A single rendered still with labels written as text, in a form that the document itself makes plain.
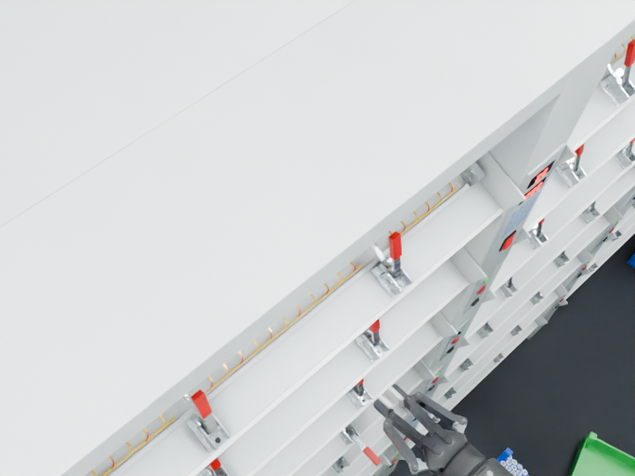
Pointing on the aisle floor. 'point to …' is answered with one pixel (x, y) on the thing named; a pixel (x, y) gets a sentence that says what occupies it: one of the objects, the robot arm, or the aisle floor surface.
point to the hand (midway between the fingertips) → (383, 394)
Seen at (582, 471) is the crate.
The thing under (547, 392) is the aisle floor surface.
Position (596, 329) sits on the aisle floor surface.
